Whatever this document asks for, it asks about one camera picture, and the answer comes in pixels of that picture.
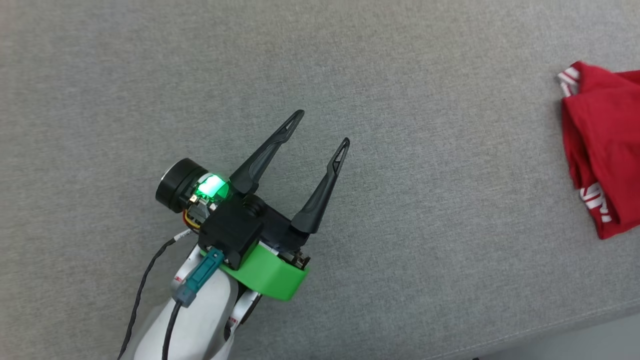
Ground thin black left gripper cable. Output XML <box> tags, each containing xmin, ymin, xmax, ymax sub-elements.
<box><xmin>119</xmin><ymin>231</ymin><xmax>196</xmax><ymax>360</ymax></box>

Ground left camera cable teal plug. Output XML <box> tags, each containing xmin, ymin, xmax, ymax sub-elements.
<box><xmin>160</xmin><ymin>247</ymin><xmax>226</xmax><ymax>360</ymax></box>

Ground red and white basketball jersey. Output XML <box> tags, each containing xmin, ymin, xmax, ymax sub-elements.
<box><xmin>556</xmin><ymin>61</ymin><xmax>640</xmax><ymax>241</ymax></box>

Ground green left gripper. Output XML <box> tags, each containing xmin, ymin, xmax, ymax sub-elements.
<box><xmin>156</xmin><ymin>109</ymin><xmax>351</xmax><ymax>302</ymax></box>

